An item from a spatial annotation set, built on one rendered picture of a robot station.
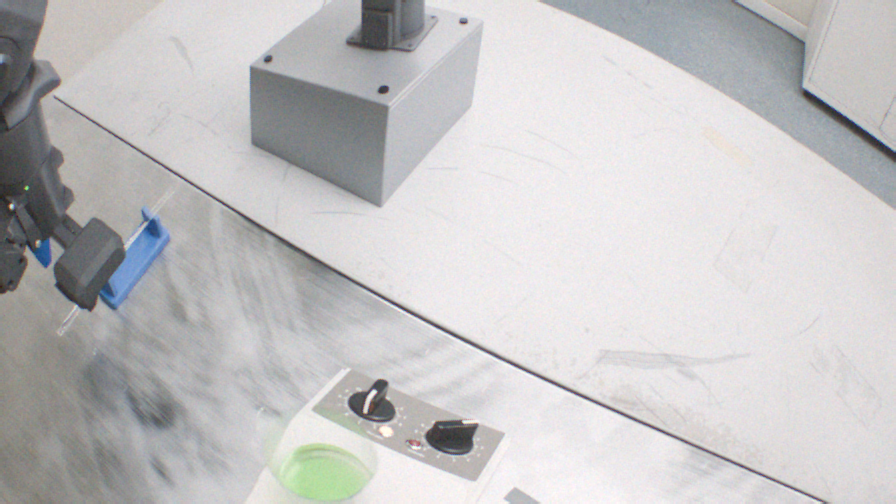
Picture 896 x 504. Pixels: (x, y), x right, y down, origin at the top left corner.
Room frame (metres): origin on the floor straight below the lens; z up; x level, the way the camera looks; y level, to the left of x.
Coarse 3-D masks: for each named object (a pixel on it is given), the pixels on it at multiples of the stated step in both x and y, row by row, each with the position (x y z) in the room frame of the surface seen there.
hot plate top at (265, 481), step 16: (384, 464) 0.18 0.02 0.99; (400, 464) 0.19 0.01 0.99; (256, 480) 0.15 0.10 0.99; (272, 480) 0.15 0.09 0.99; (384, 480) 0.17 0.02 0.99; (400, 480) 0.17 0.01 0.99; (416, 480) 0.18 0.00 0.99; (432, 480) 0.18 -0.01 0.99; (448, 480) 0.18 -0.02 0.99; (256, 496) 0.14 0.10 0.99; (272, 496) 0.14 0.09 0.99; (384, 496) 0.16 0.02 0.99; (400, 496) 0.16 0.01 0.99; (416, 496) 0.16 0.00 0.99; (432, 496) 0.16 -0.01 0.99; (448, 496) 0.17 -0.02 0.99; (464, 496) 0.17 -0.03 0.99
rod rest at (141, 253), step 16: (144, 208) 0.39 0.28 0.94; (160, 224) 0.38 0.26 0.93; (144, 240) 0.37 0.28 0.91; (160, 240) 0.38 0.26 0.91; (128, 256) 0.35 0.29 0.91; (144, 256) 0.36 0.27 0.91; (128, 272) 0.33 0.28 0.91; (144, 272) 0.34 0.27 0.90; (112, 288) 0.31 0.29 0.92; (128, 288) 0.32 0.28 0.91; (112, 304) 0.30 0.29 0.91
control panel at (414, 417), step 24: (336, 384) 0.26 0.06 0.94; (360, 384) 0.27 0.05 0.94; (408, 408) 0.25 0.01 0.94; (432, 408) 0.26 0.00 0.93; (408, 432) 0.23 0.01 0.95; (480, 432) 0.24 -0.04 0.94; (504, 432) 0.25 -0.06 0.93; (408, 456) 0.20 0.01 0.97; (432, 456) 0.21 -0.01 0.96; (456, 456) 0.21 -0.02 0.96; (480, 456) 0.22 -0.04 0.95
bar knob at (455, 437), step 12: (444, 420) 0.24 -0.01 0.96; (456, 420) 0.24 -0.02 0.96; (468, 420) 0.24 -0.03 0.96; (432, 432) 0.23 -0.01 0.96; (444, 432) 0.23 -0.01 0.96; (456, 432) 0.23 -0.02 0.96; (468, 432) 0.23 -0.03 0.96; (432, 444) 0.22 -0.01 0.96; (444, 444) 0.22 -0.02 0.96; (456, 444) 0.22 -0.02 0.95; (468, 444) 0.22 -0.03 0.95
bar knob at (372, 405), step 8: (376, 384) 0.26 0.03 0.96; (384, 384) 0.26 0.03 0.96; (360, 392) 0.25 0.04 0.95; (368, 392) 0.25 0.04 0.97; (376, 392) 0.25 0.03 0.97; (384, 392) 0.25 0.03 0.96; (352, 400) 0.24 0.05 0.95; (360, 400) 0.25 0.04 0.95; (368, 400) 0.24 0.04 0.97; (376, 400) 0.24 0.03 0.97; (384, 400) 0.25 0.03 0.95; (352, 408) 0.24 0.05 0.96; (360, 408) 0.24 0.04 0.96; (368, 408) 0.23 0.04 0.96; (376, 408) 0.24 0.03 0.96; (384, 408) 0.24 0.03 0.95; (392, 408) 0.25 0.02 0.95; (360, 416) 0.23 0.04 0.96; (368, 416) 0.23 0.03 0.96; (376, 416) 0.23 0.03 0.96; (384, 416) 0.24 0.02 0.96; (392, 416) 0.24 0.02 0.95
